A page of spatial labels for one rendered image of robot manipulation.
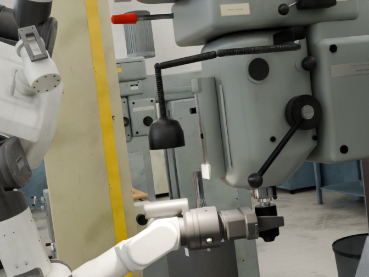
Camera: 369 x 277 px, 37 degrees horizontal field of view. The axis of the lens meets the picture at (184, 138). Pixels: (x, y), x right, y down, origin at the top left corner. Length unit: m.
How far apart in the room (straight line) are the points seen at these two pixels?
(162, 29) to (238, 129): 9.62
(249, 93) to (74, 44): 1.85
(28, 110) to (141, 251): 0.39
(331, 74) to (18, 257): 0.73
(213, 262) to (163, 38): 9.29
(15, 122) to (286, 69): 0.57
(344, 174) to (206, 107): 7.38
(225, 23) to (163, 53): 9.56
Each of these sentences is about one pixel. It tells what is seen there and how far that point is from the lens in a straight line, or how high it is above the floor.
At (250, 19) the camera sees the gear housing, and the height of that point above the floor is 1.64.
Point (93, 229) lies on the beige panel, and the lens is 2.87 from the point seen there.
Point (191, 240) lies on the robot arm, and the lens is 1.16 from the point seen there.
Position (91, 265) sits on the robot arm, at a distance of 1.20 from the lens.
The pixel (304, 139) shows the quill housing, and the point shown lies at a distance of 1.14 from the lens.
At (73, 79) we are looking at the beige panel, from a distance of 2.83.
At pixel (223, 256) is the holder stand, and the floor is 1.08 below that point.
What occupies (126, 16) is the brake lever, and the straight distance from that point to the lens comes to 1.22.
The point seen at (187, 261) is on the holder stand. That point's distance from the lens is 1.55.
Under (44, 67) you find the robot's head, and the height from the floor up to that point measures 1.61.
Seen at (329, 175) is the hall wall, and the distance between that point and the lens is 8.78.
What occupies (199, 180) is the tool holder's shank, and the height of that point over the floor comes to 1.29.
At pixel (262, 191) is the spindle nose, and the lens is 1.19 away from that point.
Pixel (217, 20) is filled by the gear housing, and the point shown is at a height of 1.65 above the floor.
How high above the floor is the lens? 1.49
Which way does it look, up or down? 3 degrees down
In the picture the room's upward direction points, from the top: 7 degrees counter-clockwise
